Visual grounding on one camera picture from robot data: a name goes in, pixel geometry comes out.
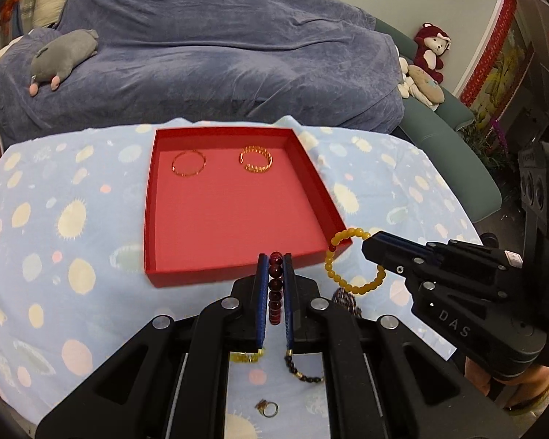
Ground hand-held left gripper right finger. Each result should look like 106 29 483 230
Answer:
281 253 522 439

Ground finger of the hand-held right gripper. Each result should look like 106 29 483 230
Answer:
361 235 440 281
379 232 523 284

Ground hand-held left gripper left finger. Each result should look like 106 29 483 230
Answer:
36 253 270 439

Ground dark red bead bracelet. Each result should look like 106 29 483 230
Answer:
268 251 284 325

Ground yellow bead bracelet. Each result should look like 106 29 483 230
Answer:
324 227 387 294

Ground yellow jade gold bracelet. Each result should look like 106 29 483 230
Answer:
230 349 266 365

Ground dark brown bead bracelet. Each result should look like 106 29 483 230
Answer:
284 352 325 385

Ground red tray box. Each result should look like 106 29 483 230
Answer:
144 127 352 289

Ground person's right forearm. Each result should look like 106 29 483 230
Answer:
503 361 549 414

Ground green sofa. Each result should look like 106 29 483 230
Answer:
375 18 504 225

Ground black appliance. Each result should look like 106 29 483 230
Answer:
517 142 549 239

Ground potted flowers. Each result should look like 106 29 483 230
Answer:
471 101 522 179

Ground thin gold bangle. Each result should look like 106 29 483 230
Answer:
171 150 208 177

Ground beige plush toy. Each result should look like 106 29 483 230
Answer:
398 57 444 110

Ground light blue printed tablecloth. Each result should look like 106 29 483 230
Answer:
0 116 483 439

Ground red plush monkey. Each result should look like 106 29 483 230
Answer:
414 23 451 83

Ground sofa with blue cover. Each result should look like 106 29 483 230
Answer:
0 0 406 147

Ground grey plush mouse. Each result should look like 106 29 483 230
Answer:
30 29 99 97

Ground window curtain with red bow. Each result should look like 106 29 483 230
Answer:
0 0 33 37

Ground gold chain bracelet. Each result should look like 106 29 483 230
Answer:
238 145 274 173

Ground red wall banner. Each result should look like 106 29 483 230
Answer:
460 0 518 106

